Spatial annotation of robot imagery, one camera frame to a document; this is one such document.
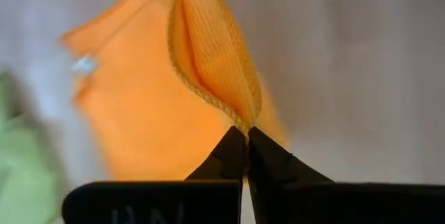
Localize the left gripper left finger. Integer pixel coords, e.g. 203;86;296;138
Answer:
185;125;250;184

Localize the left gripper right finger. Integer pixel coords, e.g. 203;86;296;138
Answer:
247;126;334;224

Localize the orange microfiber towel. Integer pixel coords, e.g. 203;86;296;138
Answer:
60;0;289;182

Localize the green microfiber towel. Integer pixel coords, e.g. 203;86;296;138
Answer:
0;72;62;224

